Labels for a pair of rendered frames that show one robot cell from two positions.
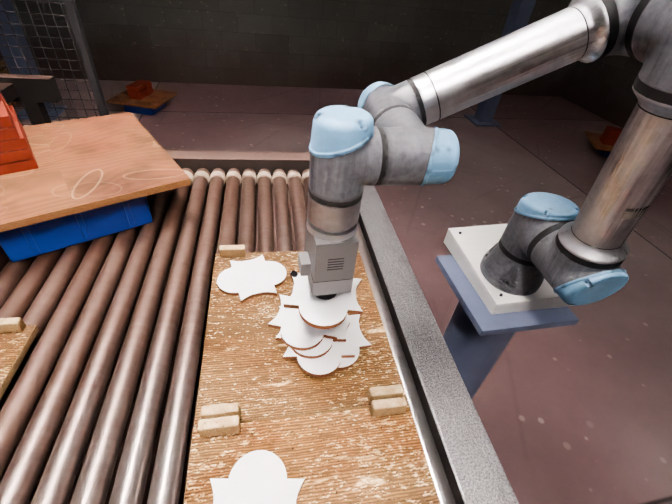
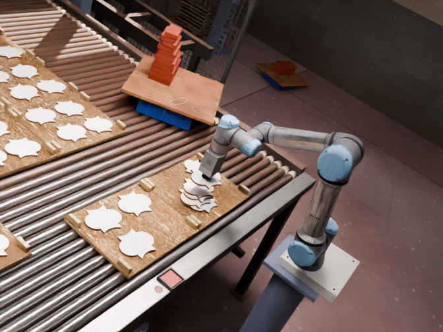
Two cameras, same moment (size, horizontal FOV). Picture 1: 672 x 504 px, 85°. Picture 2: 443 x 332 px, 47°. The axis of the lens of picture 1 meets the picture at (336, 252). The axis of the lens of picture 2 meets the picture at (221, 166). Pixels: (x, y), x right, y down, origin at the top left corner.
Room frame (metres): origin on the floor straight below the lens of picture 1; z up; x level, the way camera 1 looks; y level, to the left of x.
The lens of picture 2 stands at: (-0.96, -1.09, 2.30)
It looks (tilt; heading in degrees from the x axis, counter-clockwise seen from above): 33 degrees down; 37
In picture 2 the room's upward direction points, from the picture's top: 24 degrees clockwise
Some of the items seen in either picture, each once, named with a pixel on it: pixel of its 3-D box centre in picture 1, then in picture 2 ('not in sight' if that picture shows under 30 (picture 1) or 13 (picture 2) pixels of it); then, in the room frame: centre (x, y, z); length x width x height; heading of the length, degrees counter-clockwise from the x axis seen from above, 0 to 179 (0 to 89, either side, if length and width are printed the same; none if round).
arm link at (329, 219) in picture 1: (333, 205); (219, 144); (0.45, 0.01, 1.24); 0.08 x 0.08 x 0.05
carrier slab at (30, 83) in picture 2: not in sight; (24, 82); (0.07, 1.00, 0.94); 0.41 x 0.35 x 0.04; 14
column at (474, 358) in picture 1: (454, 374); (264, 323); (0.73, -0.45, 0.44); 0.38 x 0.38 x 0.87; 16
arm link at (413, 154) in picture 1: (408, 150); (248, 141); (0.49, -0.08, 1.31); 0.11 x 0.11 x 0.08; 15
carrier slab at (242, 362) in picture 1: (296, 317); (197, 190); (0.49, 0.06, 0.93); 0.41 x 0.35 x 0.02; 14
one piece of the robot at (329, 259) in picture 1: (321, 248); (211, 158); (0.44, 0.02, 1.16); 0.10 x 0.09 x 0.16; 108
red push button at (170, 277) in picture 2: not in sight; (171, 279); (0.07, -0.31, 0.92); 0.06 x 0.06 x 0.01; 13
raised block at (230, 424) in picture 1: (219, 426); (145, 185); (0.25, 0.14, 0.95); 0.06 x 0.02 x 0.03; 104
